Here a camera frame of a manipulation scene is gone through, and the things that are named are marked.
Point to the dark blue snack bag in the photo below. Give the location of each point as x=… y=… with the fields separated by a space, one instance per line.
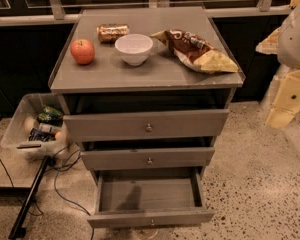
x=36 y=135

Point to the grey top drawer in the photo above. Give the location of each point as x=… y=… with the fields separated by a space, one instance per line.
x=146 y=125

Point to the yellow object on ledge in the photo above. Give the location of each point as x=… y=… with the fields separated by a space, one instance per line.
x=294 y=3

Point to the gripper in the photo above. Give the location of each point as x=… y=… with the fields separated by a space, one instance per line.
x=295 y=39

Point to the clear plastic bin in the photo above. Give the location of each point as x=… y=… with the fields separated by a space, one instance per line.
x=25 y=118

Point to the grey bottom drawer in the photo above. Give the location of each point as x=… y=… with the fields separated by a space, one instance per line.
x=149 y=197

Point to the brown chip bag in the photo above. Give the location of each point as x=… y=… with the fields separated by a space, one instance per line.
x=195 y=52

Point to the grey middle drawer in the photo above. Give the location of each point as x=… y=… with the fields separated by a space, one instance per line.
x=147 y=158

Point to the red apple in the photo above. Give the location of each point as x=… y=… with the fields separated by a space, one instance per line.
x=82 y=51

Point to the black metal bar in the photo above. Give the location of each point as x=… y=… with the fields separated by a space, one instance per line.
x=18 y=231

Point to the white bowl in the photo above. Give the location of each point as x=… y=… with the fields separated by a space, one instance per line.
x=134 y=49

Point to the grey drawer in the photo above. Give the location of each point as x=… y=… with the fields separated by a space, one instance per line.
x=147 y=158
x=146 y=125
x=149 y=197

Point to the grey drawer cabinet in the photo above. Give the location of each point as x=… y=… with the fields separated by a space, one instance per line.
x=161 y=83

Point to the metal railing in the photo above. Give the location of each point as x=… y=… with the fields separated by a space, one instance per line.
x=150 y=4

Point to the green snack bag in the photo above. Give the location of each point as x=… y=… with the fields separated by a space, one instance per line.
x=50 y=114

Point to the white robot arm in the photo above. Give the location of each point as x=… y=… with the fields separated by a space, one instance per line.
x=289 y=41

